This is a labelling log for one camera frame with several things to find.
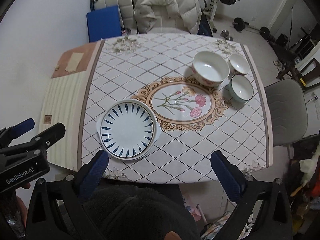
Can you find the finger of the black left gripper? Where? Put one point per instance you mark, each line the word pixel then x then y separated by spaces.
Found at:
pixel 48 137

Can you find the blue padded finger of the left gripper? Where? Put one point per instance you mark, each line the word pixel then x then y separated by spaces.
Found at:
pixel 14 132

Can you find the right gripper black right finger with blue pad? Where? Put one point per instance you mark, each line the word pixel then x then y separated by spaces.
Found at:
pixel 230 177

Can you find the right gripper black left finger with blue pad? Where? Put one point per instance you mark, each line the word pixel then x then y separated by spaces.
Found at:
pixel 89 175

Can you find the blue leaf pattern plate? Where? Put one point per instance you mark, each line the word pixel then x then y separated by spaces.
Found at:
pixel 127 129

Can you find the teal rimmed white bowl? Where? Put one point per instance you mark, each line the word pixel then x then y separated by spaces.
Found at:
pixel 240 89

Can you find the large white floral bowl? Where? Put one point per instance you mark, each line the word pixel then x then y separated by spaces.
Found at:
pixel 210 69

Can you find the small white floral bowl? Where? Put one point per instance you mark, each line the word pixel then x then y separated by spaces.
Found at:
pixel 238 65

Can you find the person's left hand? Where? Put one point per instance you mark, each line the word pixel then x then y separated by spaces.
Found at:
pixel 23 210

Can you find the grey padded chair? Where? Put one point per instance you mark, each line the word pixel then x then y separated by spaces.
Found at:
pixel 289 115

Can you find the beige tape strip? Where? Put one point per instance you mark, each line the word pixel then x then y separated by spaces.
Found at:
pixel 74 62

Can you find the floral checked tablecloth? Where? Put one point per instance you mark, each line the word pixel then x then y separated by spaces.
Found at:
pixel 138 100

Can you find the black dumbbell on floor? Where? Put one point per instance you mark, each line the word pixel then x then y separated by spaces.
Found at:
pixel 239 25

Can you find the white puffer jacket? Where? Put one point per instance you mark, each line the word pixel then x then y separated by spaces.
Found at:
pixel 167 16

